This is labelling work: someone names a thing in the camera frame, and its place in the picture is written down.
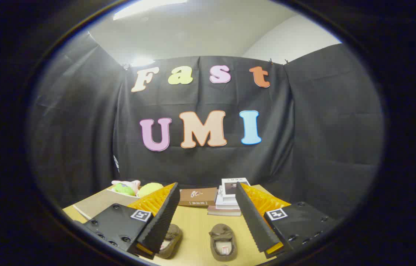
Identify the tan fabric storage box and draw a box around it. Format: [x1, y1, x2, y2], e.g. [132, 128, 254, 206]
[73, 188, 140, 221]

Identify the yellow plush ball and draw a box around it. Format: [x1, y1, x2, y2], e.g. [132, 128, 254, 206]
[138, 183, 164, 198]

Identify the brown fuzzy slipper shoe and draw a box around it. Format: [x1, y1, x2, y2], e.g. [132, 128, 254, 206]
[155, 224, 183, 259]
[209, 224, 236, 262]

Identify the pink star plush toy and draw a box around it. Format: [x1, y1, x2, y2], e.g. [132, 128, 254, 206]
[111, 180, 141, 196]

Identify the brown hardcover book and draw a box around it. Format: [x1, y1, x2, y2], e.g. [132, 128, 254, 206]
[178, 187, 218, 207]

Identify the white book with portrait cover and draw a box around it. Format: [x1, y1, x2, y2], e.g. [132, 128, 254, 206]
[221, 178, 251, 197]

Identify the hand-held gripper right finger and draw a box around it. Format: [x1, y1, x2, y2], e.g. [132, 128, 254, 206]
[235, 182, 339, 259]

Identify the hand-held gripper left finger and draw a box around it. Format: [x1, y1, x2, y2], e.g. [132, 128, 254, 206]
[82, 182, 181, 259]

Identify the pinkish brown book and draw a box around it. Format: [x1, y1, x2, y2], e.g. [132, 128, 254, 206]
[208, 205, 242, 216]

